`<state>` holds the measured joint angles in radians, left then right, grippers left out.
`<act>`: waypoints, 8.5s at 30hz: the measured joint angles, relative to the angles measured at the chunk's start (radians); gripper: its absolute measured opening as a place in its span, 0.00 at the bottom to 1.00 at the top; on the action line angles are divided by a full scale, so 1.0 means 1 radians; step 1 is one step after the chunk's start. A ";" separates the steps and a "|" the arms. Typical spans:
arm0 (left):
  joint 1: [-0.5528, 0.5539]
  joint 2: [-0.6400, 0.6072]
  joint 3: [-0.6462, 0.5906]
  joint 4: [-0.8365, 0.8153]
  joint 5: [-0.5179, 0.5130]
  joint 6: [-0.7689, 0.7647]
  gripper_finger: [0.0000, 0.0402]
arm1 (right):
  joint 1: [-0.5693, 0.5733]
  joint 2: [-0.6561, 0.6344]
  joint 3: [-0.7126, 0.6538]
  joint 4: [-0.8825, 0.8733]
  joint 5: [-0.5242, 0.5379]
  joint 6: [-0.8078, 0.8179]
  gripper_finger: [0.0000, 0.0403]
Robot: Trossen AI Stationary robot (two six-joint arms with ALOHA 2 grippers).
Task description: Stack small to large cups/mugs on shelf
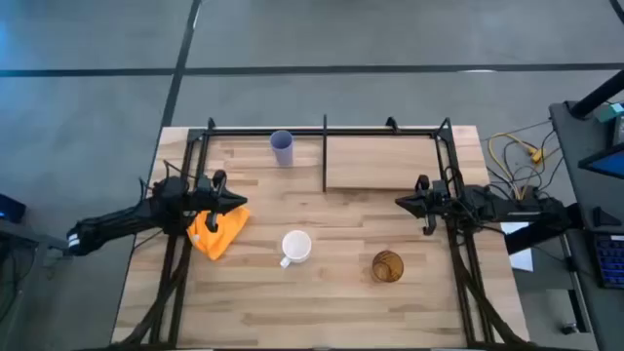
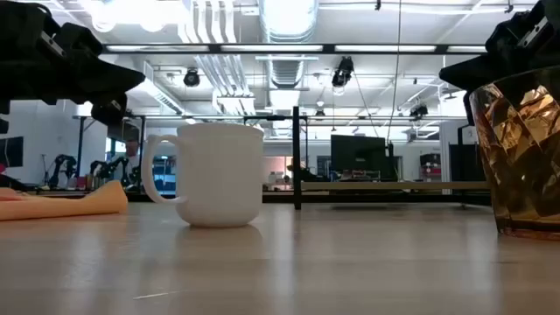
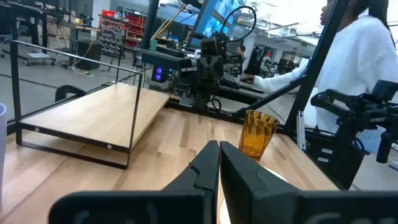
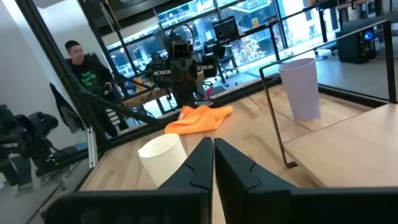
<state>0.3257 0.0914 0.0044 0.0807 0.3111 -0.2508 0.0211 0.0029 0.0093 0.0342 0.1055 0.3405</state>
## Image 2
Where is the white ceramic mug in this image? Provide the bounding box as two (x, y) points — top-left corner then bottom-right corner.
(140, 122), (266, 228)

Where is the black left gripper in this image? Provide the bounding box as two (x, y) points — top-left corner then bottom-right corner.
(0, 1), (146, 127)

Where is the person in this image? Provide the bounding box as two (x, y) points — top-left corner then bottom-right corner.
(123, 138), (142, 177)

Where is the amber faceted glass cup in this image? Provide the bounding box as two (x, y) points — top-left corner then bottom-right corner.
(468, 65), (560, 242)

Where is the orange cloth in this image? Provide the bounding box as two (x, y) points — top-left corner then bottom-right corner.
(0, 179), (130, 222)

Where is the small dark wall monitor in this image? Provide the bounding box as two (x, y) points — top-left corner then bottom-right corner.
(0, 136), (25, 169)

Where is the long tan background table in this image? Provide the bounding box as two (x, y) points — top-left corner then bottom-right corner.
(300, 180), (491, 193)

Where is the black computer monitor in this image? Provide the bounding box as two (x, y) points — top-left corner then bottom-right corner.
(330, 134), (388, 174)

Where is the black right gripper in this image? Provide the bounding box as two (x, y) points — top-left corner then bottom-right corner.
(438, 0), (560, 127)

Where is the long ceiling light strip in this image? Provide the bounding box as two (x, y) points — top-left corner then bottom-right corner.
(101, 42), (487, 56)

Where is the black ceiling camera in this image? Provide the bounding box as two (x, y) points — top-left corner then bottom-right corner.
(182, 66), (201, 88)
(330, 55), (355, 88)

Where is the black cabinet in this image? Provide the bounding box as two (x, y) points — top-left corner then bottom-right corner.
(448, 143), (487, 183)

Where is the silver ceiling air duct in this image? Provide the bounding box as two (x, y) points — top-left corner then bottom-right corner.
(256, 0), (320, 89)

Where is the black aluminium table frame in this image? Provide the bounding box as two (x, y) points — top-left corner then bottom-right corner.
(126, 105), (492, 211)

